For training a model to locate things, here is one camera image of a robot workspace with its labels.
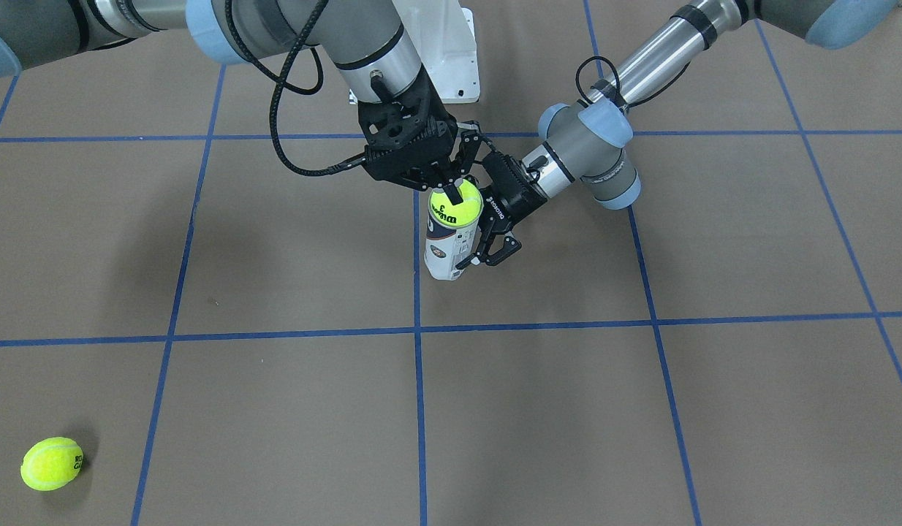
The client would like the yellow tennis ball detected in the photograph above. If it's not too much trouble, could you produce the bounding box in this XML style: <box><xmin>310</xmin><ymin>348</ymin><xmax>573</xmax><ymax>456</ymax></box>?
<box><xmin>20</xmin><ymin>437</ymin><xmax>84</xmax><ymax>492</ymax></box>
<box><xmin>428</xmin><ymin>180</ymin><xmax>483</xmax><ymax>229</ymax></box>

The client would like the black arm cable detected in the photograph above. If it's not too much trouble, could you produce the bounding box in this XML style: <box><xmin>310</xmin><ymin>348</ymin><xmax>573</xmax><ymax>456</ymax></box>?
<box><xmin>224</xmin><ymin>0</ymin><xmax>371</xmax><ymax>178</ymax></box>

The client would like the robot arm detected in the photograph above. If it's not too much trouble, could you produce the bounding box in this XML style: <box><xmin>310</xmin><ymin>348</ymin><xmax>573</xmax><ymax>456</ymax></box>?
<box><xmin>447</xmin><ymin>1</ymin><xmax>902</xmax><ymax>275</ymax></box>
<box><xmin>0</xmin><ymin>1</ymin><xmax>477</xmax><ymax>205</ymax></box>

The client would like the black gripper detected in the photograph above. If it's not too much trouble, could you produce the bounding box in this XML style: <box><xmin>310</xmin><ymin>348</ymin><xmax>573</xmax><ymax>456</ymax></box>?
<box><xmin>357</xmin><ymin>69</ymin><xmax>463</xmax><ymax>205</ymax></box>
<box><xmin>451</xmin><ymin>130</ymin><xmax>548</xmax><ymax>272</ymax></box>

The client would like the brown paper table cover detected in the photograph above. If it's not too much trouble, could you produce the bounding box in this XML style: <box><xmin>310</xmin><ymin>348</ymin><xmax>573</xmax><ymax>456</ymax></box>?
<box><xmin>0</xmin><ymin>9</ymin><xmax>902</xmax><ymax>525</ymax></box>

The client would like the tennis ball can holder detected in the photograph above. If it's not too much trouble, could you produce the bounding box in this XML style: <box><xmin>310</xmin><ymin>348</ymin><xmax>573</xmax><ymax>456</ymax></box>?
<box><xmin>423</xmin><ymin>216</ymin><xmax>478</xmax><ymax>281</ymax></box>

